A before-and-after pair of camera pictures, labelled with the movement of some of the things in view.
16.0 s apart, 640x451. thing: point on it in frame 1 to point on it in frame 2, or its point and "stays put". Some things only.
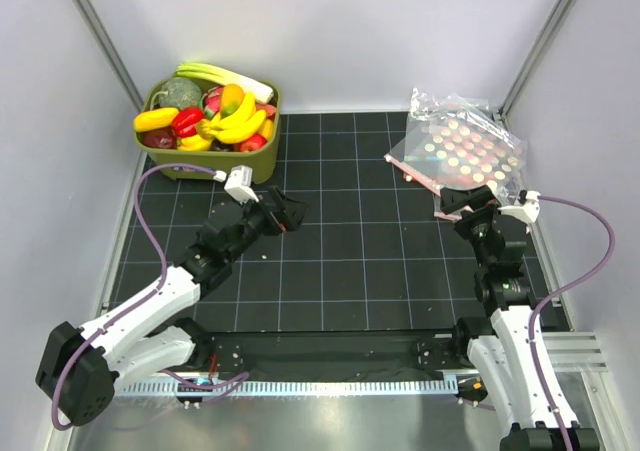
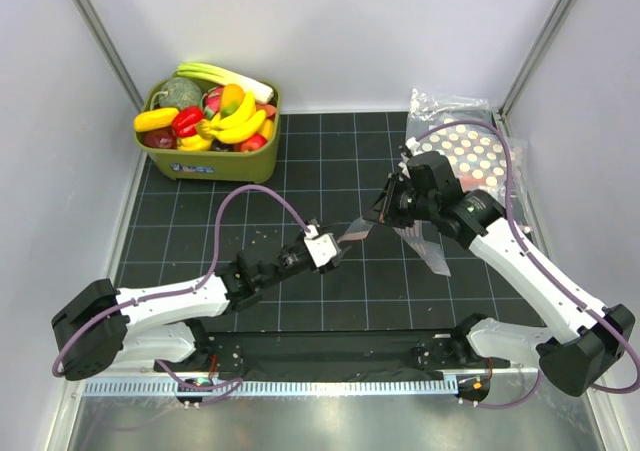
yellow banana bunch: x=235 y=127 stays put
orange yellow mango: x=231 y=99 stays put
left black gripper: x=285 y=214 to x=322 y=269
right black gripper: x=482 y=200 to x=383 y=210
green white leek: x=256 y=92 stays put
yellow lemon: x=267 y=129 stays put
